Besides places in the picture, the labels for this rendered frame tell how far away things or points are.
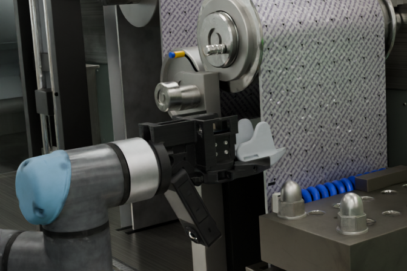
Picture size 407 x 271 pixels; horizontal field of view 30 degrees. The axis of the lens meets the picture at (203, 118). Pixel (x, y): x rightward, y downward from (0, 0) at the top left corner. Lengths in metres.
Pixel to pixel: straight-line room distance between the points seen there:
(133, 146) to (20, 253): 0.18
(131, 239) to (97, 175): 0.50
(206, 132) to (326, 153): 0.24
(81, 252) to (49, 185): 0.09
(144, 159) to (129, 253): 0.42
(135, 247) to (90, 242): 0.44
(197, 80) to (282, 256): 0.27
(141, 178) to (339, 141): 0.35
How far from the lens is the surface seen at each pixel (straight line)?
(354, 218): 0.89
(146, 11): 1.23
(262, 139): 0.98
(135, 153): 0.87
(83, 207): 0.84
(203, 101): 1.04
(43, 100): 1.28
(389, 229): 0.92
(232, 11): 1.01
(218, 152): 0.94
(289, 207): 0.95
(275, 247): 0.97
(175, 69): 1.16
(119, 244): 1.32
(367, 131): 1.14
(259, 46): 0.98
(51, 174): 0.83
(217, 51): 1.00
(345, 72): 1.10
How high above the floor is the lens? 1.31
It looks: 9 degrees down
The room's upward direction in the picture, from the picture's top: 4 degrees counter-clockwise
